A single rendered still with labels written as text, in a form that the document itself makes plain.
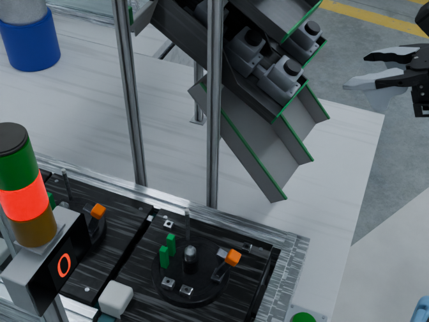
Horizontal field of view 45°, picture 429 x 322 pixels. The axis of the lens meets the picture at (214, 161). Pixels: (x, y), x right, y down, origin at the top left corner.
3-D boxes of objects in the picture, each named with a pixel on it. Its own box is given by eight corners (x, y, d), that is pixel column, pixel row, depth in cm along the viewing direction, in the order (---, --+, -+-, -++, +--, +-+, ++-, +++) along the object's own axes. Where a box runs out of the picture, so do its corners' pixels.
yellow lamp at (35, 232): (65, 222, 64) (57, 196, 61) (41, 253, 61) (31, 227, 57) (31, 211, 66) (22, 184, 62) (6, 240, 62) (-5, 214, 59)
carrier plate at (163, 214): (272, 250, 99) (274, 244, 98) (228, 363, 83) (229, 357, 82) (161, 213, 106) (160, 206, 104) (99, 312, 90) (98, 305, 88)
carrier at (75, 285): (154, 211, 106) (150, 168, 97) (92, 309, 90) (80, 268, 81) (55, 178, 112) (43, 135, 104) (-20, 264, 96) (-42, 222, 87)
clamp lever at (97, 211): (98, 227, 97) (106, 207, 91) (92, 235, 96) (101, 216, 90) (82, 218, 97) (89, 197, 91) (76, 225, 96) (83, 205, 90)
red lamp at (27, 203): (57, 195, 61) (48, 166, 57) (31, 227, 57) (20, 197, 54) (22, 184, 62) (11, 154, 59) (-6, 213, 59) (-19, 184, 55)
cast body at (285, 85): (293, 94, 95) (313, 71, 90) (283, 107, 92) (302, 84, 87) (258, 66, 95) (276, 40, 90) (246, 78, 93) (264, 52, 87)
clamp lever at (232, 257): (225, 272, 90) (242, 253, 85) (220, 281, 89) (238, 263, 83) (207, 261, 90) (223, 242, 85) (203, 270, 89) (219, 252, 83)
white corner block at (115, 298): (135, 299, 92) (133, 287, 89) (122, 321, 88) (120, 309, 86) (112, 290, 93) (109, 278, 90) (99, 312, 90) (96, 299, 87)
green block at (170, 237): (175, 252, 94) (175, 235, 91) (173, 257, 93) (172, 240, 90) (170, 250, 94) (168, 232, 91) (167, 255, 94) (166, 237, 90)
